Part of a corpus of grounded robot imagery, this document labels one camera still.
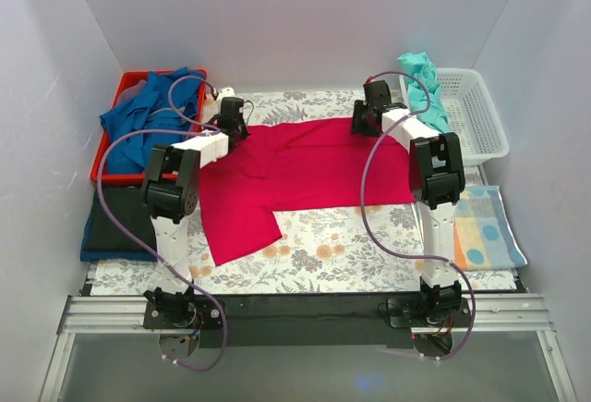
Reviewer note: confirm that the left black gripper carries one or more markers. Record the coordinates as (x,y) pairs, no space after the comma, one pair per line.
(237,129)

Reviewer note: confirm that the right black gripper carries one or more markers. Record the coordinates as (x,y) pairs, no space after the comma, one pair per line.
(362,125)

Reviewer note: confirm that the magenta t shirt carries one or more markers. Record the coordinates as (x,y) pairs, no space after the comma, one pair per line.
(292,167)

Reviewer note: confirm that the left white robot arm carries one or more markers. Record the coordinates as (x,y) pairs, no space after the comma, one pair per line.
(170,191)

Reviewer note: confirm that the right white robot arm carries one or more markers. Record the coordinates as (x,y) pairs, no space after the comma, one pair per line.
(436,180)

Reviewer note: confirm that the teal crumpled t shirt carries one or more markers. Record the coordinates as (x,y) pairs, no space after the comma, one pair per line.
(423,91)

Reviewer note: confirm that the blue crumpled t shirt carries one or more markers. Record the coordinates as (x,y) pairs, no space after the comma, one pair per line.
(165,104)

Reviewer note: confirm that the white plastic basket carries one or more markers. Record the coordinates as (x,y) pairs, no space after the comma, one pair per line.
(460,100)

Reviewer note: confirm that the floral table mat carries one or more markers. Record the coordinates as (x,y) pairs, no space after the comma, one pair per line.
(325,250)

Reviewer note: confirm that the colourful dotted towel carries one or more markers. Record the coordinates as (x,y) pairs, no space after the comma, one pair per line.
(483,238)

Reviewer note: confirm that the dark blue folded t shirt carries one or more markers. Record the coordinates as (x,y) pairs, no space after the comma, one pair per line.
(101,255)

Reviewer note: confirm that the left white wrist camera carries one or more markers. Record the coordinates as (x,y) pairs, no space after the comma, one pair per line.
(223,93)

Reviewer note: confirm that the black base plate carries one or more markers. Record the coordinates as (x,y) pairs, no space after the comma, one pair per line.
(301,320)

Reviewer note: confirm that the aluminium rail frame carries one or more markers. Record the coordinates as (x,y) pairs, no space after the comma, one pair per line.
(507,352)

